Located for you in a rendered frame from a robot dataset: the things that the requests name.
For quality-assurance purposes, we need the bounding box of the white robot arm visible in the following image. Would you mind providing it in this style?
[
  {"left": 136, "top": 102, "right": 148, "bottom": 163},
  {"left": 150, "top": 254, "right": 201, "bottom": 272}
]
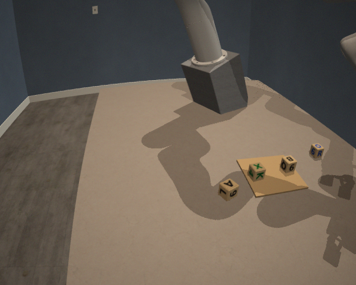
[{"left": 174, "top": 0, "right": 356, "bottom": 72}]

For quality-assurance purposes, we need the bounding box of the tan flat mat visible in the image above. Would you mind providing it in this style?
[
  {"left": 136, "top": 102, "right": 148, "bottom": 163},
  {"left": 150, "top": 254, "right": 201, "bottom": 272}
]
[{"left": 237, "top": 155, "right": 309, "bottom": 198}]

